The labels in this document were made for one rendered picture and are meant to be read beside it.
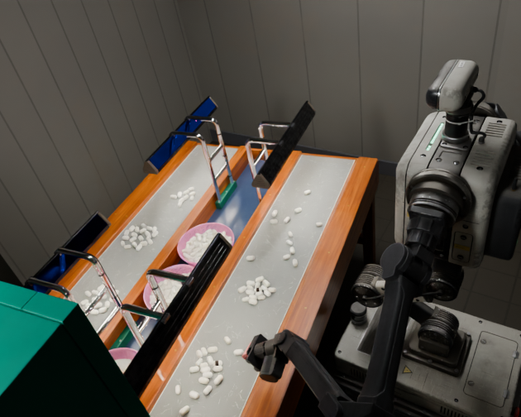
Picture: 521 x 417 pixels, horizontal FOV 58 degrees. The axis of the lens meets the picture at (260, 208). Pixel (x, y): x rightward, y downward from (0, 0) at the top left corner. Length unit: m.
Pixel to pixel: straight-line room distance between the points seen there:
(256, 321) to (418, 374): 0.66
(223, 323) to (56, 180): 1.83
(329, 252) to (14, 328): 1.54
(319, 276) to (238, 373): 0.50
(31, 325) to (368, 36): 2.87
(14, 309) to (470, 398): 1.66
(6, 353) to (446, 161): 1.07
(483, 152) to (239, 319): 1.07
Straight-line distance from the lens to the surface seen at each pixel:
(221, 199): 2.48
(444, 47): 3.13
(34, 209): 3.31
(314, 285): 1.91
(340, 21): 3.29
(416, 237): 1.21
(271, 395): 1.66
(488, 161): 1.33
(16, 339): 0.64
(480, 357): 2.10
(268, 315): 1.87
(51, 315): 0.64
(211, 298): 1.95
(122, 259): 2.31
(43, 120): 3.24
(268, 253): 2.09
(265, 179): 1.92
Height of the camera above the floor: 2.21
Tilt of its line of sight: 39 degrees down
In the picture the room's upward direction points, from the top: 12 degrees counter-clockwise
